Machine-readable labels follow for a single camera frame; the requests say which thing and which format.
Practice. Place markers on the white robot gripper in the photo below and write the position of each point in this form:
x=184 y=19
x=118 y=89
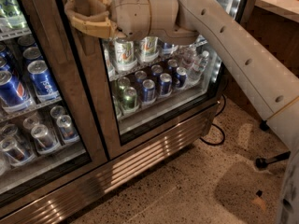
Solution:
x=130 y=14

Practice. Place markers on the fridge glass door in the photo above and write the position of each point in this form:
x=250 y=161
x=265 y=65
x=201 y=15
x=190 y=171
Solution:
x=34 y=30
x=176 y=98

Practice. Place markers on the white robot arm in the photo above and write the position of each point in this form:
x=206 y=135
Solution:
x=270 y=86

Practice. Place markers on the stainless fridge base grille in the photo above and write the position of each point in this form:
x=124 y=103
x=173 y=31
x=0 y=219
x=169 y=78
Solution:
x=118 y=168

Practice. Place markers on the front 7up can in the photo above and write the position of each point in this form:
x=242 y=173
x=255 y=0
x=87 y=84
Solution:
x=124 y=55

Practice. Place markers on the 7up can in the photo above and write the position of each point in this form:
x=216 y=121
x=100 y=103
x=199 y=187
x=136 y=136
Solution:
x=124 y=55
x=147 y=49

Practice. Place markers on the silver blue energy can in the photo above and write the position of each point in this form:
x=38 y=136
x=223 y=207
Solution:
x=167 y=49

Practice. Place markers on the front blue pepsi can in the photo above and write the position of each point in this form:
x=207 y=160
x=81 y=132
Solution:
x=42 y=80

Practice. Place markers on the blue pepsi can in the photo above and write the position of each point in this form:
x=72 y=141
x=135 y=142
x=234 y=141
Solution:
x=42 y=80
x=13 y=93

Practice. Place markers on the green can lower shelf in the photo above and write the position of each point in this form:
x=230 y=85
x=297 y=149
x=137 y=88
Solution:
x=129 y=101

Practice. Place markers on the blue can lower shelf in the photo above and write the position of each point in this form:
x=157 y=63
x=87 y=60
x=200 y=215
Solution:
x=148 y=93

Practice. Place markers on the clear water bottle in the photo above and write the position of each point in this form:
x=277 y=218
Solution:
x=197 y=68

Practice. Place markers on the left blue pepsi can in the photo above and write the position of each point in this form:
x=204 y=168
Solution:
x=13 y=93

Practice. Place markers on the silver can bottom left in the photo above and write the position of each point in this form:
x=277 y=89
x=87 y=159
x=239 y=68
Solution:
x=45 y=140

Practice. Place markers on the black office chair base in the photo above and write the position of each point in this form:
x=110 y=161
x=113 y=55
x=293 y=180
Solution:
x=270 y=153

